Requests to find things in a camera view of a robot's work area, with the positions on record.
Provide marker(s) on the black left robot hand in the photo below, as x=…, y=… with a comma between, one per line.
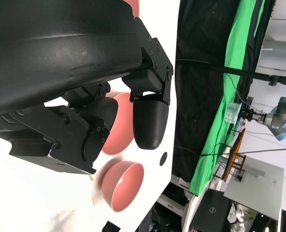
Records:
x=48, y=60

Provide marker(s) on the pink plastic bowl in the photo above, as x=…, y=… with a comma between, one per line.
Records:
x=134, y=4
x=128, y=188
x=123, y=125

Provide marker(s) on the grey blue industrial robot arm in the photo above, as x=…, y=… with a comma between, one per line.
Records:
x=283, y=116

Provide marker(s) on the thin orange sliver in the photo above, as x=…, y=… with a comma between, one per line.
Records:
x=91, y=178

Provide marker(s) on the black round table grommet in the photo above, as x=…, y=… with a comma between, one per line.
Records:
x=163, y=158

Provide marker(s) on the black backdrop cloth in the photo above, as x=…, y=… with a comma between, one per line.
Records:
x=201, y=36

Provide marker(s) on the clear plastic tray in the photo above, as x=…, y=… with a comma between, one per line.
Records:
x=233, y=112

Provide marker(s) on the green backdrop cloth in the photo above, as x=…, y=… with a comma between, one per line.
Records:
x=239, y=36

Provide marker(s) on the black stand pole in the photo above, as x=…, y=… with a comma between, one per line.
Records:
x=242, y=72

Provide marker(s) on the round wooden side table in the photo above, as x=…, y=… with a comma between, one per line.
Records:
x=233, y=154

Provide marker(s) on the black industrial robot gripper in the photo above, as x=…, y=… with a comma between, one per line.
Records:
x=253, y=116

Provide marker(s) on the black laptop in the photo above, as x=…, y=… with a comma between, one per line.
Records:
x=210, y=210

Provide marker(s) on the grey metal cabinet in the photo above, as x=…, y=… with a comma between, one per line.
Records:
x=256, y=191

